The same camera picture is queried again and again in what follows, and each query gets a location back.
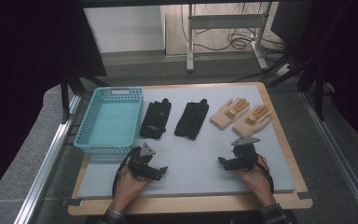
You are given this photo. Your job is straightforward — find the grey foam mat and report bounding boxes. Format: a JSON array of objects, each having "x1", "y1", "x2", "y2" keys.
[{"x1": 77, "y1": 84, "x2": 296, "y2": 199}]

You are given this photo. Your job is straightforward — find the white panel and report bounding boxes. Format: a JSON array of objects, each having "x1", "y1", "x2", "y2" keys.
[{"x1": 83, "y1": 6, "x2": 166, "y2": 54}]

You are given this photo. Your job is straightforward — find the black metal stand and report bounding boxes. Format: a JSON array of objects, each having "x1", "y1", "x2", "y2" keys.
[
  {"x1": 266, "y1": 54, "x2": 328, "y2": 121},
  {"x1": 60, "y1": 70, "x2": 108, "y2": 124}
]

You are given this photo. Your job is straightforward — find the dark curtain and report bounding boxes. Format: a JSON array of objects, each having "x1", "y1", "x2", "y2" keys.
[
  {"x1": 292, "y1": 0, "x2": 358, "y2": 155},
  {"x1": 0, "y1": 0, "x2": 107, "y2": 204}
]

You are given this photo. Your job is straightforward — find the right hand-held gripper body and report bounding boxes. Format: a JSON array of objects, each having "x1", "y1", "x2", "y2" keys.
[{"x1": 229, "y1": 135, "x2": 261, "y2": 173}]

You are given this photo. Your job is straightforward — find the aluminium rail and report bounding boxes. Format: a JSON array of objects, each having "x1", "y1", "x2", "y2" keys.
[
  {"x1": 300, "y1": 91, "x2": 358, "y2": 224},
  {"x1": 13, "y1": 93, "x2": 82, "y2": 224}
]

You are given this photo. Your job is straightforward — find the person's right hand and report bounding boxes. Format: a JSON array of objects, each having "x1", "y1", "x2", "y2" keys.
[{"x1": 233, "y1": 154, "x2": 277, "y2": 208}]

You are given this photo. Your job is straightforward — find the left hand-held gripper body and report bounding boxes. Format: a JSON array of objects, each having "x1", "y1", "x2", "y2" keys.
[{"x1": 127, "y1": 142, "x2": 157, "y2": 181}]

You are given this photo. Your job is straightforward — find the person's left hand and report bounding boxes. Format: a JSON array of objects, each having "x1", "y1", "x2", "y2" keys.
[{"x1": 111, "y1": 162, "x2": 153, "y2": 213}]

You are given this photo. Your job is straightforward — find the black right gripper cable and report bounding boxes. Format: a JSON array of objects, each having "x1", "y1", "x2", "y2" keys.
[{"x1": 255, "y1": 153, "x2": 276, "y2": 196}]

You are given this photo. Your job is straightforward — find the beige knit glove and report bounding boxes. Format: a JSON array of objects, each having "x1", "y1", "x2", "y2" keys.
[
  {"x1": 231, "y1": 104, "x2": 273, "y2": 138},
  {"x1": 209, "y1": 98, "x2": 251, "y2": 131}
]

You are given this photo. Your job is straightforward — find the white desk frame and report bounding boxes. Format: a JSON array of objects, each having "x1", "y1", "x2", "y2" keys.
[{"x1": 186, "y1": 3, "x2": 269, "y2": 73}]

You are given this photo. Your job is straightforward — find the wooden table board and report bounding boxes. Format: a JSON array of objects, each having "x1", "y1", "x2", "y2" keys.
[{"x1": 67, "y1": 81, "x2": 313, "y2": 217}]

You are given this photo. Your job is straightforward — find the teal plastic basket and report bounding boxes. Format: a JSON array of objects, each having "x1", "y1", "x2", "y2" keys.
[{"x1": 73, "y1": 86, "x2": 145, "y2": 156}]

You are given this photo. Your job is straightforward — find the black glove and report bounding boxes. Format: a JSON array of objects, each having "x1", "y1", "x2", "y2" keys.
[
  {"x1": 139, "y1": 98, "x2": 172, "y2": 140},
  {"x1": 173, "y1": 98, "x2": 210, "y2": 141}
]

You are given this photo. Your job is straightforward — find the black floor cables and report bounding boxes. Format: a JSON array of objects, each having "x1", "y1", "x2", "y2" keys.
[{"x1": 180, "y1": 3, "x2": 288, "y2": 63}]

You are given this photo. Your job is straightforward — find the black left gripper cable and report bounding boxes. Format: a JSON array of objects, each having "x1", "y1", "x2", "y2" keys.
[{"x1": 111, "y1": 146, "x2": 142, "y2": 200}]

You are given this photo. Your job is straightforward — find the white power strip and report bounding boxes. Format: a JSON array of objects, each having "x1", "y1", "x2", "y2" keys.
[{"x1": 274, "y1": 63, "x2": 292, "y2": 77}]

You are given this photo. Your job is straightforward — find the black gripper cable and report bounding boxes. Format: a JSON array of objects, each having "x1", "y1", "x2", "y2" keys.
[
  {"x1": 111, "y1": 146, "x2": 142, "y2": 200},
  {"x1": 255, "y1": 153, "x2": 276, "y2": 196}
]

